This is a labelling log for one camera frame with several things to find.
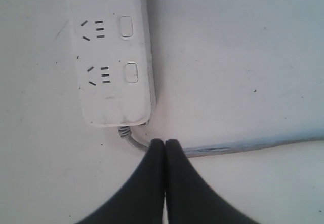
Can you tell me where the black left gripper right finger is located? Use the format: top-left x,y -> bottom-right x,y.
165,139 -> 256,223

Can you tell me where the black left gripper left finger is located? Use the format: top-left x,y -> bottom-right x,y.
80,139 -> 165,224

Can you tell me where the white five-socket power strip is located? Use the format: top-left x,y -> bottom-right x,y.
67,0 -> 155,127

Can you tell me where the grey power cord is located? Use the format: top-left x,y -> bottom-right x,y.
117,126 -> 324,158

